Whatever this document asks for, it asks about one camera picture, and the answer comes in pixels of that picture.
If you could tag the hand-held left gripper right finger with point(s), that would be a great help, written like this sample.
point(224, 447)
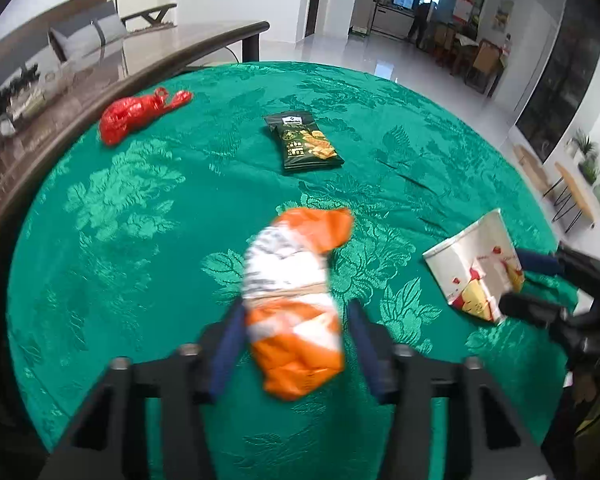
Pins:
point(367, 350)

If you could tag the dining table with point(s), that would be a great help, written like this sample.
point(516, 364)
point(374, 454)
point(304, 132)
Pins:
point(465, 42)

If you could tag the dark ornament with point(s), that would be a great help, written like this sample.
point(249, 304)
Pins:
point(15, 97)

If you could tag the person's dark clothing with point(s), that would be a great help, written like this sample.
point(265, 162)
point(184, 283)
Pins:
point(580, 445)

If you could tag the dark glass cabinet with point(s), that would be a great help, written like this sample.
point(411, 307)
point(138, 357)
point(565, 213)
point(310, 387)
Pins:
point(560, 75)

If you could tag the wooden dining chair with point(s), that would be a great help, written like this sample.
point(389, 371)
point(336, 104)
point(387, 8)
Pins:
point(442, 42)
point(485, 62)

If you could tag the red wall poster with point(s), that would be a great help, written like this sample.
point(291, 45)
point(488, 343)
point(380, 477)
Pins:
point(463, 9)

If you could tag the red plastic bag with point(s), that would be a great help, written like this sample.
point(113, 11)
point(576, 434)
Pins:
point(125, 117)

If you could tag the wall picture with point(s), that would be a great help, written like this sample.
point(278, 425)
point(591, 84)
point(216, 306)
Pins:
point(503, 14)

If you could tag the wooden sofa armrest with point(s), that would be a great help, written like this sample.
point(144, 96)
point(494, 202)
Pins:
point(150, 14)

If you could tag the dark wooden table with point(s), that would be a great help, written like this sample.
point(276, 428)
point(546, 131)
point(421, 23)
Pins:
point(155, 52)

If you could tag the round wooden side table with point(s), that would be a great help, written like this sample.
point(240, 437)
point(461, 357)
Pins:
point(575, 195)
point(530, 162)

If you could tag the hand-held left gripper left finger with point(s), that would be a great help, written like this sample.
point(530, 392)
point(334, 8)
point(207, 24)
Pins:
point(227, 350)

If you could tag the grey cushion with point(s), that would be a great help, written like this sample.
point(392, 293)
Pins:
point(87, 35)

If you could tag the orange and white snack packet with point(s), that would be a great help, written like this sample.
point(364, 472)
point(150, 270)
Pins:
point(290, 340)

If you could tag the grey sofa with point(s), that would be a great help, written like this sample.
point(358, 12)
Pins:
point(25, 30)

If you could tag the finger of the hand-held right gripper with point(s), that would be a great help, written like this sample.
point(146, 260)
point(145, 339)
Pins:
point(537, 262)
point(525, 307)

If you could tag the green snack packet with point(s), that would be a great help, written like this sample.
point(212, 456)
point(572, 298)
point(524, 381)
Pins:
point(305, 145)

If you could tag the green patterned tablecloth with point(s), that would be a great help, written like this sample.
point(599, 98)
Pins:
point(130, 260)

